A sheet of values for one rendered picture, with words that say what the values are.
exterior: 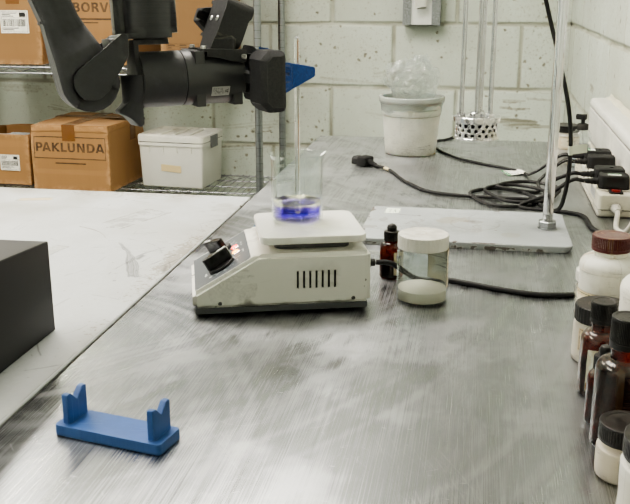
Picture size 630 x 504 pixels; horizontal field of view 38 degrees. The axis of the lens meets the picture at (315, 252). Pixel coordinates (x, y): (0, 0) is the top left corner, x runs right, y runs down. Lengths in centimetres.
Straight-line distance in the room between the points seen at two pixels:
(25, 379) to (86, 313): 18
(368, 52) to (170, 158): 81
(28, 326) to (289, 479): 37
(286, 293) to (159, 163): 232
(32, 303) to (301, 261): 29
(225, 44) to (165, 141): 231
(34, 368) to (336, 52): 262
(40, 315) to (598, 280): 57
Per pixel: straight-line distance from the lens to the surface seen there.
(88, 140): 328
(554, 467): 75
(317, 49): 344
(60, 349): 98
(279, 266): 102
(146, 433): 77
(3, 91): 387
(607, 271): 98
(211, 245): 110
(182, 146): 327
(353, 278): 104
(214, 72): 98
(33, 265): 98
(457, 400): 84
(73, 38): 96
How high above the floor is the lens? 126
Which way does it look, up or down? 16 degrees down
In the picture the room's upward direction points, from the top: straight up
